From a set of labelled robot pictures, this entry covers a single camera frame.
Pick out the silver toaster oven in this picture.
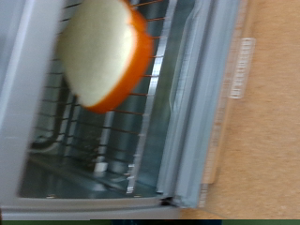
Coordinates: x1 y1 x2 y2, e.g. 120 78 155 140
0 0 204 220

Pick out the wire oven rack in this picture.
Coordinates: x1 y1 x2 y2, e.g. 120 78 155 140
31 0 172 195

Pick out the glass oven door with handle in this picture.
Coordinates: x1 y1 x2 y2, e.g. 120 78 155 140
156 0 257 219

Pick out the white bread slice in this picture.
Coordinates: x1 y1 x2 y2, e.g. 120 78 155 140
55 0 154 115

